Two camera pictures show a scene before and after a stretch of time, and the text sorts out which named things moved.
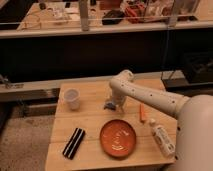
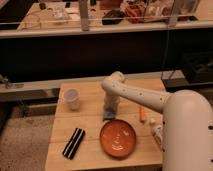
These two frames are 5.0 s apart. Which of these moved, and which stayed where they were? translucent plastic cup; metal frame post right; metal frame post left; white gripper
Moved: white gripper
Stayed: translucent plastic cup; metal frame post right; metal frame post left
